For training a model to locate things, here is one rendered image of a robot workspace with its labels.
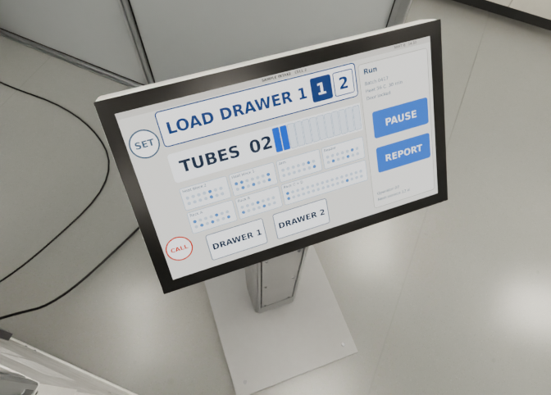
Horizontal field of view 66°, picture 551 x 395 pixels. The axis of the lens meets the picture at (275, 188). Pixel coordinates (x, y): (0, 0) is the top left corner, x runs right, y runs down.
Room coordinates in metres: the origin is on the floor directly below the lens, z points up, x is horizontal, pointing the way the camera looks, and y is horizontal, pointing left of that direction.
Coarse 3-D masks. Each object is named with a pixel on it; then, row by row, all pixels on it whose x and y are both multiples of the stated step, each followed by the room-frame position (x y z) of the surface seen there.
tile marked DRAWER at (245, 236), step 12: (228, 228) 0.26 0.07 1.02; (240, 228) 0.26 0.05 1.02; (252, 228) 0.27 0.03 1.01; (264, 228) 0.27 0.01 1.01; (216, 240) 0.24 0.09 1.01; (228, 240) 0.24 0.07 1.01; (240, 240) 0.25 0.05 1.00; (252, 240) 0.25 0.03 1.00; (264, 240) 0.25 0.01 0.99; (216, 252) 0.23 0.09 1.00; (228, 252) 0.23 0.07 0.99
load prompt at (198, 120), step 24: (312, 72) 0.45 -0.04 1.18; (336, 72) 0.45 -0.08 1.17; (240, 96) 0.40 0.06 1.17; (264, 96) 0.41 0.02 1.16; (288, 96) 0.41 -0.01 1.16; (312, 96) 0.42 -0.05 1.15; (336, 96) 0.43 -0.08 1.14; (168, 120) 0.35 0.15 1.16; (192, 120) 0.36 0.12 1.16; (216, 120) 0.37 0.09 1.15; (240, 120) 0.37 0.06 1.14; (264, 120) 0.38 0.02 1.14; (168, 144) 0.33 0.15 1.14
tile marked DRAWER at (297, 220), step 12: (312, 204) 0.31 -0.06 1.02; (324, 204) 0.31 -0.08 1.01; (276, 216) 0.29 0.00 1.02; (288, 216) 0.29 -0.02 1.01; (300, 216) 0.29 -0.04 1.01; (312, 216) 0.30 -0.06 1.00; (324, 216) 0.30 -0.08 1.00; (276, 228) 0.27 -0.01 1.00; (288, 228) 0.28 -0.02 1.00; (300, 228) 0.28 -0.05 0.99; (312, 228) 0.28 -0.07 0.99
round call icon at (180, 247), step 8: (168, 240) 0.23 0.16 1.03; (176, 240) 0.23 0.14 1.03; (184, 240) 0.23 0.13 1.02; (168, 248) 0.22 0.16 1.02; (176, 248) 0.22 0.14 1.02; (184, 248) 0.22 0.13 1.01; (192, 248) 0.23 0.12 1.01; (168, 256) 0.21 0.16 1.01; (176, 256) 0.21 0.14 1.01; (184, 256) 0.21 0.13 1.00; (192, 256) 0.22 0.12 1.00
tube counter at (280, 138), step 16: (336, 112) 0.42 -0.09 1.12; (352, 112) 0.42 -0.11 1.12; (272, 128) 0.38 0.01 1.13; (288, 128) 0.38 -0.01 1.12; (304, 128) 0.39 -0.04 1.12; (320, 128) 0.40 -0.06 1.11; (336, 128) 0.40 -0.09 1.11; (352, 128) 0.41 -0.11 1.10; (256, 144) 0.36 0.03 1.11; (272, 144) 0.36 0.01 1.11; (288, 144) 0.37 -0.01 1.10; (304, 144) 0.37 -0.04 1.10; (256, 160) 0.34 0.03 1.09
